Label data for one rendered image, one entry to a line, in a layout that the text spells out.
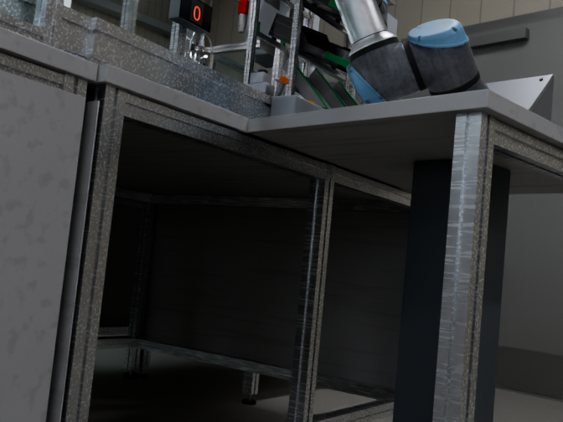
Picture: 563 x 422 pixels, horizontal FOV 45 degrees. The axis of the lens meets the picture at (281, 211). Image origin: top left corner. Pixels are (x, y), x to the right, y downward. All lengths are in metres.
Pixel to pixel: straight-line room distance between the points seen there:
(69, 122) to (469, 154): 0.63
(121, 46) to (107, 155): 0.23
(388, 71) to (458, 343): 0.67
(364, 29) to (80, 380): 0.93
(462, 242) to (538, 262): 2.90
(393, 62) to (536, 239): 2.59
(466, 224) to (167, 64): 0.66
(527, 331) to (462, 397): 2.91
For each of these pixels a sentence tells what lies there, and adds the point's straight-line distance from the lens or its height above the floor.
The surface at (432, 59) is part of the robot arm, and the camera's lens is 1.52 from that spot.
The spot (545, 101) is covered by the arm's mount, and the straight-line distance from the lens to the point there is 1.65.
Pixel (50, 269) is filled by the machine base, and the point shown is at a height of 0.52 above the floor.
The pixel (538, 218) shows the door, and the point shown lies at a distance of 4.00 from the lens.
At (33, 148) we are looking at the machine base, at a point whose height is 0.70.
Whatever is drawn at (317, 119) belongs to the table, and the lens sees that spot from 1.29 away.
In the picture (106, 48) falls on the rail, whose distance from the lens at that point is 1.27.
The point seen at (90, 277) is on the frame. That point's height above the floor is 0.51.
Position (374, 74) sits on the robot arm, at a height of 1.00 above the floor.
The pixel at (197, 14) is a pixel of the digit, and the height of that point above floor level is 1.20.
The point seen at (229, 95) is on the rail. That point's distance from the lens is 1.51.
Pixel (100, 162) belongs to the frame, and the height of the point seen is 0.70.
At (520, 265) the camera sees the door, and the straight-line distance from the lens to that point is 4.02.
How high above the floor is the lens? 0.56
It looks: 5 degrees up
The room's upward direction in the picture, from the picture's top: 6 degrees clockwise
